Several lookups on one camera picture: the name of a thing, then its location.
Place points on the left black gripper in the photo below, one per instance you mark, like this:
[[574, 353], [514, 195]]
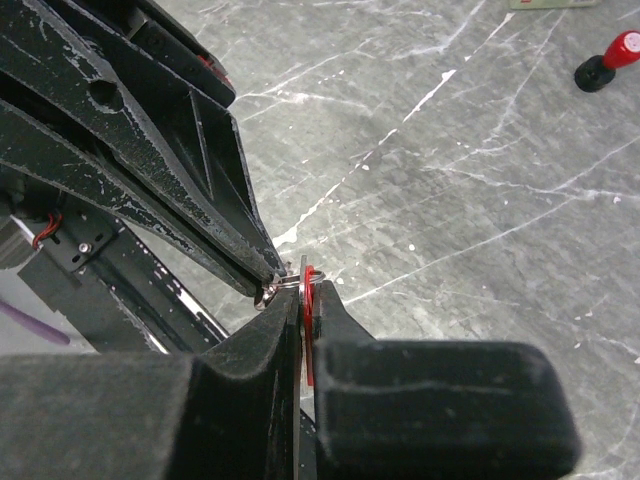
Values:
[[117, 104]]

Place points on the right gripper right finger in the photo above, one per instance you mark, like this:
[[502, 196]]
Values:
[[434, 409]]

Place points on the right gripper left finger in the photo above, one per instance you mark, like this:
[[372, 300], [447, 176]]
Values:
[[230, 413]]

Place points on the red black stamp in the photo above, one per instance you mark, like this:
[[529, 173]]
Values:
[[600, 70]]

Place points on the white green staples box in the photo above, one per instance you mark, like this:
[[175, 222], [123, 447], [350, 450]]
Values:
[[550, 4]]

